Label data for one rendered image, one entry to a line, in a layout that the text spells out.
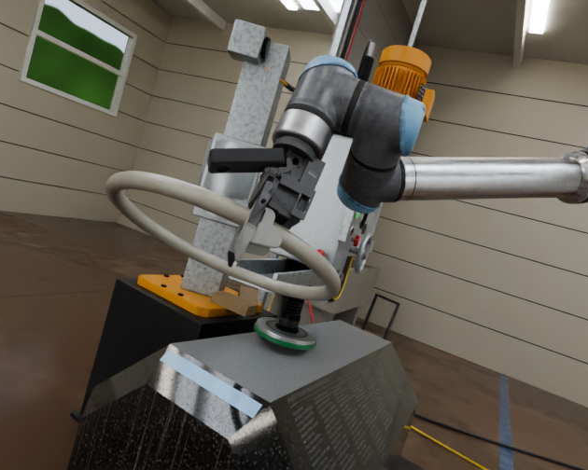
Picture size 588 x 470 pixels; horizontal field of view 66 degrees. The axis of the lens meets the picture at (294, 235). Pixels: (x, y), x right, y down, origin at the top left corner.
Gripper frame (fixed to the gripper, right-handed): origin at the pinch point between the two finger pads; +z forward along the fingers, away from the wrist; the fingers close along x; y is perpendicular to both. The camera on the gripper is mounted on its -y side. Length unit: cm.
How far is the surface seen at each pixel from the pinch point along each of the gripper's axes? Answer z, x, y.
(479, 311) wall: -170, 431, 370
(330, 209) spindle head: -40, 60, 28
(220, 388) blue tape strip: 20, 54, 17
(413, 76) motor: -126, 90, 48
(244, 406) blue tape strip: 22, 48, 23
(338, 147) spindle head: -57, 56, 21
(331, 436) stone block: 21, 58, 52
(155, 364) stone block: 22, 68, 1
